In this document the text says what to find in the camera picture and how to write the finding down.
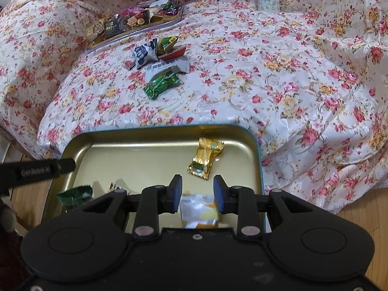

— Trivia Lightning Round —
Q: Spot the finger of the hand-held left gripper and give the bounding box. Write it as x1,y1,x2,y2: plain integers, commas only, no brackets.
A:
0,157,77,189

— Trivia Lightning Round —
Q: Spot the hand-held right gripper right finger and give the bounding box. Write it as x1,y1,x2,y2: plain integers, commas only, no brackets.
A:
213,175,307,237

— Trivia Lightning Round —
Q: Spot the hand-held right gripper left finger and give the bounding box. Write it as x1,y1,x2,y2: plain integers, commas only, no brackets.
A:
80,174,183,237

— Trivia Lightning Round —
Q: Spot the yellow and white snack packet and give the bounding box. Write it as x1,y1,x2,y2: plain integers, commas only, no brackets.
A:
179,193,226,229

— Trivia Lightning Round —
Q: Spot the gold foil snack packet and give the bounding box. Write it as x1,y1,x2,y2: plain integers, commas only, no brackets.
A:
187,137,225,177

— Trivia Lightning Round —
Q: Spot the green candy with silver ends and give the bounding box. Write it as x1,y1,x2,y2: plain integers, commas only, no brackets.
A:
57,185,93,211

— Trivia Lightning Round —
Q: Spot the gold tin tray teal rim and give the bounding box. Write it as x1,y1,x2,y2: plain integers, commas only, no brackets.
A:
45,124,269,234

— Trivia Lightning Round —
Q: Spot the shiny green clover candy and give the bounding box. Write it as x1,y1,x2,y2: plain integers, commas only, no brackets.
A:
143,72,180,99

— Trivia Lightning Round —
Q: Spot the white wafer bar packet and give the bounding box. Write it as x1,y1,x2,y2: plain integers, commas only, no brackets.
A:
145,59,191,81

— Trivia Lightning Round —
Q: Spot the red snack packet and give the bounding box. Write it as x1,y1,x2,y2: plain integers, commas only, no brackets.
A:
159,45,187,63

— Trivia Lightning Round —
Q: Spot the dark blue cow snack packet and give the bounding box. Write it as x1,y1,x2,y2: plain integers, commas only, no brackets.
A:
133,41,159,69

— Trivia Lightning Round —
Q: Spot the green and yellow snack packet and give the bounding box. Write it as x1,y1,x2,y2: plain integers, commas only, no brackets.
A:
156,36,179,56

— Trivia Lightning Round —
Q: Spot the gold tin tray purple rim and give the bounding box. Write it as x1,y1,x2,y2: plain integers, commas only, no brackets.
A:
86,4,184,52

